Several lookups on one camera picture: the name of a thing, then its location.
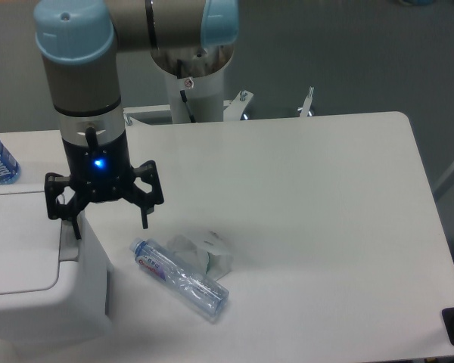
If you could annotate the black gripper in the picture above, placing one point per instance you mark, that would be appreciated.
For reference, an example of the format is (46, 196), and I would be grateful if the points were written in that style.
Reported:
(98, 170)

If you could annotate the grey trash can push button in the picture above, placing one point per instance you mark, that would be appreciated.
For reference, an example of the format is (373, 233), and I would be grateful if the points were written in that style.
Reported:
(69, 245)

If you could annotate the white trash can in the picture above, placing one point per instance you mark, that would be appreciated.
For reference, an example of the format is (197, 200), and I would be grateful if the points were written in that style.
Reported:
(43, 300)

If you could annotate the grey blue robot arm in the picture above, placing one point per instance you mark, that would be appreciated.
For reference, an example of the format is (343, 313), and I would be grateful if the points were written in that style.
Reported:
(79, 41)

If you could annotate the clear empty plastic bottle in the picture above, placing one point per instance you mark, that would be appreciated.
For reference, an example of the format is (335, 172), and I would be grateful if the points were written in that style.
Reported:
(200, 292)

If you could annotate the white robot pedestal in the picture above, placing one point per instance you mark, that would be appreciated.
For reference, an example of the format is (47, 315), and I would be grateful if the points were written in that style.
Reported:
(194, 80)

